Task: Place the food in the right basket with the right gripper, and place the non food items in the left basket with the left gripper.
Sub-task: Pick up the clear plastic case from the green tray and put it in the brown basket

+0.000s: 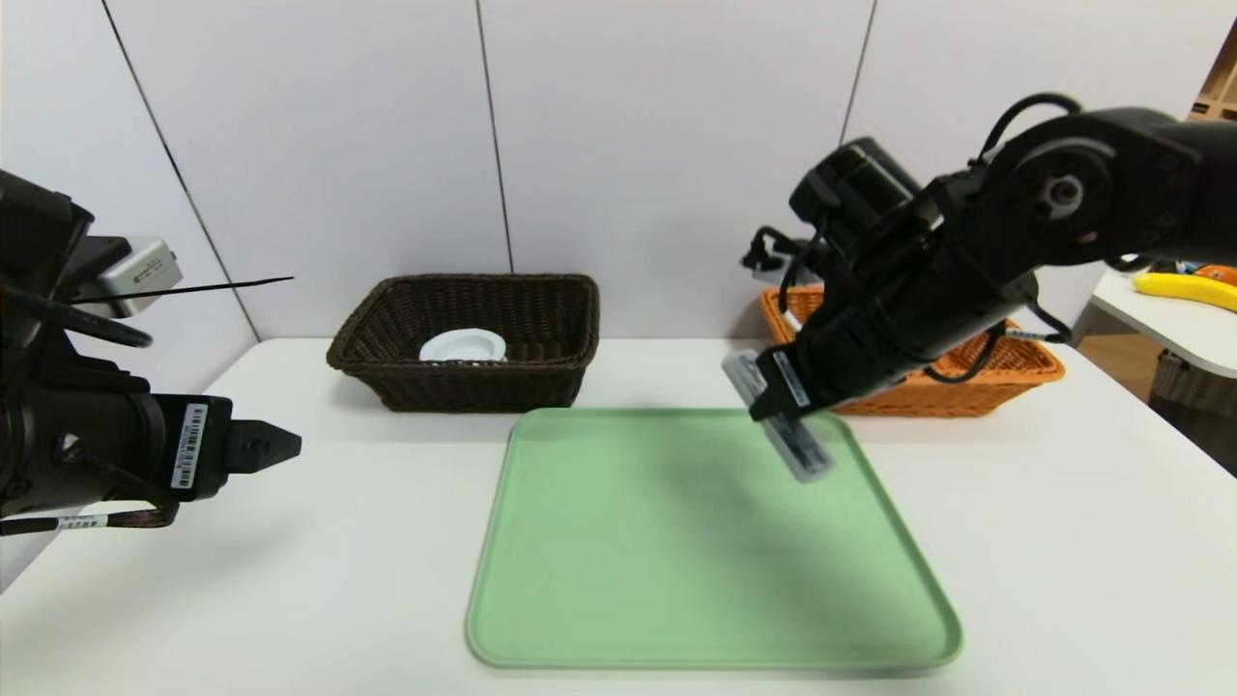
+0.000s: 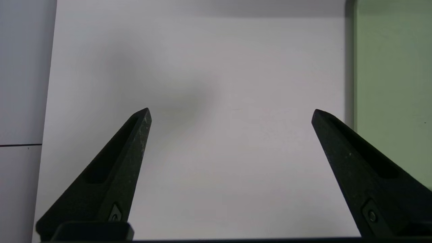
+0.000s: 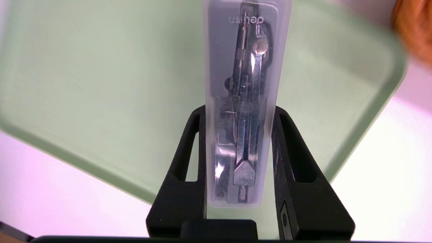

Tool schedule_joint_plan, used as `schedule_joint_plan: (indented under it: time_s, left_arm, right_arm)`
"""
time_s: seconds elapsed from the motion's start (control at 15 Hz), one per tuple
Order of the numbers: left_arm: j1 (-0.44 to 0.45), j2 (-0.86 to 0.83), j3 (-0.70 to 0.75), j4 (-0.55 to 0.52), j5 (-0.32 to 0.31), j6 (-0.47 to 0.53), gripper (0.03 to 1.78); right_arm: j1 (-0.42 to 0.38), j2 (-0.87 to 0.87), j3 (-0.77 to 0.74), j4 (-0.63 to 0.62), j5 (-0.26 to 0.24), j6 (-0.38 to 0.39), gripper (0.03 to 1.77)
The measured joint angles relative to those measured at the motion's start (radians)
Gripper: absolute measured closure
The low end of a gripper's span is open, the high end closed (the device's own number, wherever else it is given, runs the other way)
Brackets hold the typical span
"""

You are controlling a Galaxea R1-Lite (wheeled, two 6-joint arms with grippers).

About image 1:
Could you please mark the white round tape dispenser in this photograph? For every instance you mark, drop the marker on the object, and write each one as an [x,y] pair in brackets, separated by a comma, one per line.
[464,346]

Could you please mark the thin black zip tie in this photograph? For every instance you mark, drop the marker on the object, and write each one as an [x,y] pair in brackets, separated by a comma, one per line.
[222,284]

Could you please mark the yellow banana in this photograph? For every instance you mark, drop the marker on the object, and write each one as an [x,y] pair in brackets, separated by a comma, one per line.
[1184,290]

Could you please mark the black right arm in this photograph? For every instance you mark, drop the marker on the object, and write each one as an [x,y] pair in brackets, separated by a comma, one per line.
[1111,193]

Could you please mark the grey rectangular pen case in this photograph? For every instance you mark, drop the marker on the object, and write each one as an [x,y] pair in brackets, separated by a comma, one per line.
[807,454]

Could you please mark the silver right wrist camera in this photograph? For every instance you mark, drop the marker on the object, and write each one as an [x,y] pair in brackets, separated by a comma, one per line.
[763,259]

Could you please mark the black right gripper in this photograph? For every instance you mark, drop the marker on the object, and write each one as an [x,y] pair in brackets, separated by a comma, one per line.
[785,384]

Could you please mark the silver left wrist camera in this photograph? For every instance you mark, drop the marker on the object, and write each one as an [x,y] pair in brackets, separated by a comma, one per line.
[145,275]

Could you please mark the dark brown wicker basket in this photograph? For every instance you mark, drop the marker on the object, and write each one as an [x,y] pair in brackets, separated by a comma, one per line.
[464,387]

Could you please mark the orange wicker basket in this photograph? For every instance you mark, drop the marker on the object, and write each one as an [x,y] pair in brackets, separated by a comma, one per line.
[966,396]

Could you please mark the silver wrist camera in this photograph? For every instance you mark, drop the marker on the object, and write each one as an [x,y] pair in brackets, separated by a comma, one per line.
[763,259]
[145,275]

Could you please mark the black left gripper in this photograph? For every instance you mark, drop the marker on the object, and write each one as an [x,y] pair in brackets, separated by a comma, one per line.
[196,446]

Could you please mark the orange box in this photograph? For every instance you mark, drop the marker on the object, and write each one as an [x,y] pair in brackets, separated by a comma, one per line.
[1220,275]

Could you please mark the wooden shelf unit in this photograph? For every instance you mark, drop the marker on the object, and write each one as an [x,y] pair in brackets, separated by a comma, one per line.
[1225,97]

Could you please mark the brown woven storage basket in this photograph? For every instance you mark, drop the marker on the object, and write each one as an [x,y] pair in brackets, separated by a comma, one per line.
[1193,387]

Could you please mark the light green plastic tray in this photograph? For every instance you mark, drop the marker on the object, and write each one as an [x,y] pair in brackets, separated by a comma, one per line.
[696,580]

